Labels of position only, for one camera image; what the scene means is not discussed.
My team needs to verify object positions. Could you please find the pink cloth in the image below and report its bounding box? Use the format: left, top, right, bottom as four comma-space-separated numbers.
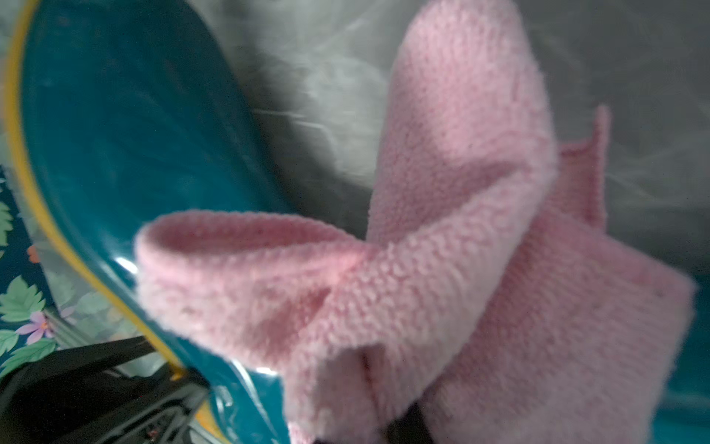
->
135, 1, 695, 443

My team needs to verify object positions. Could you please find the green rubber boot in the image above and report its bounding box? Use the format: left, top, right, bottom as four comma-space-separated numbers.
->
5, 1, 291, 443

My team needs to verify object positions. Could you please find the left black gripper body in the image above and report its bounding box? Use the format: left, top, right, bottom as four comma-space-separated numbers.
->
1, 337, 210, 444

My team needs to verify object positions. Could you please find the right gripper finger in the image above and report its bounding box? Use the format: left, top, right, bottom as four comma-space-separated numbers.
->
385, 403, 435, 444

